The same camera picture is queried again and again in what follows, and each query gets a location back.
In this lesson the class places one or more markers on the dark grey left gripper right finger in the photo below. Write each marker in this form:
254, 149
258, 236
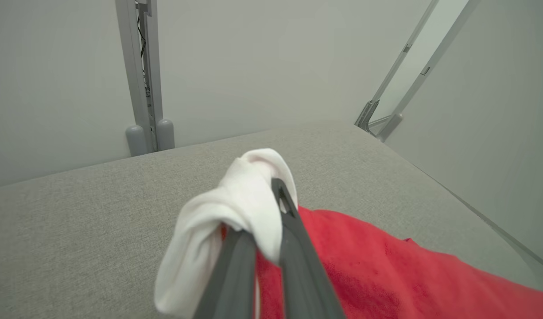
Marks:
307, 283

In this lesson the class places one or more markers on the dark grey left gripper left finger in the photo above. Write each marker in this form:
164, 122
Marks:
231, 283

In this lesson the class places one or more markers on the red and white jersey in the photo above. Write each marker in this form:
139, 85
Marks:
386, 274

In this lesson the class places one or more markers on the grey rounded foot cap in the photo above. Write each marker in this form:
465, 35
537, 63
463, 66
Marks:
165, 135
135, 141

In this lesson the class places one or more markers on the grey metal frame post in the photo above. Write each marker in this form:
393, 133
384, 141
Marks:
132, 66

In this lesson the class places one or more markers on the grey slanted metal frame bar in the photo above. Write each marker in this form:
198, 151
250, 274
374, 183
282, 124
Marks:
426, 70
404, 48

